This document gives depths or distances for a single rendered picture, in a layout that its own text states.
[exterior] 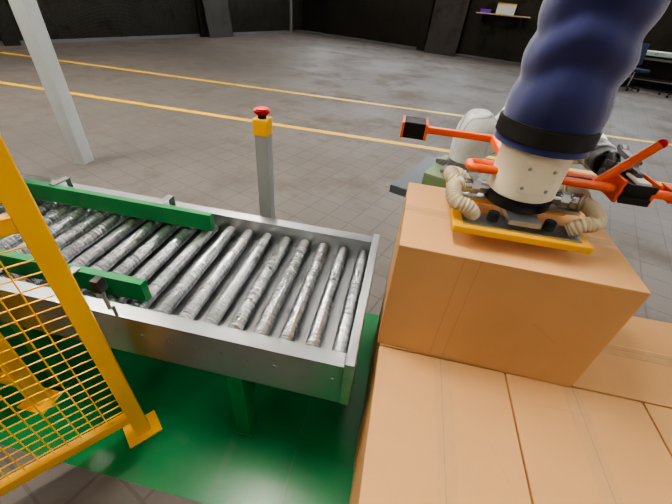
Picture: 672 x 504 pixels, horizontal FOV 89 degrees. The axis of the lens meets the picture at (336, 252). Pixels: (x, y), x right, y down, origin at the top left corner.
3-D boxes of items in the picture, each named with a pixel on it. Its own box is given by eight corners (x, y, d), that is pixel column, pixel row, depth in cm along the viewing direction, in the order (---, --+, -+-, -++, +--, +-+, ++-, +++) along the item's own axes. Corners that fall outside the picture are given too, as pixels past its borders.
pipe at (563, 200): (454, 215, 88) (461, 195, 85) (448, 176, 108) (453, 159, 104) (595, 239, 84) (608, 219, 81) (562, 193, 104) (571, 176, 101)
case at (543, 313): (376, 342, 113) (399, 244, 89) (389, 268, 145) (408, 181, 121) (570, 388, 105) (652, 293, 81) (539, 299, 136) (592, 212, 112)
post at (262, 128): (264, 289, 206) (251, 118, 146) (268, 282, 212) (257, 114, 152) (274, 292, 206) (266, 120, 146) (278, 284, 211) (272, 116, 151)
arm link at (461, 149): (441, 153, 166) (454, 105, 152) (472, 150, 171) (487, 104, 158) (461, 167, 154) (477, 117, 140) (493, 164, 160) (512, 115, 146)
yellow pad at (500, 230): (451, 231, 89) (456, 214, 86) (448, 212, 97) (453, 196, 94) (590, 255, 85) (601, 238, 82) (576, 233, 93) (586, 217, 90)
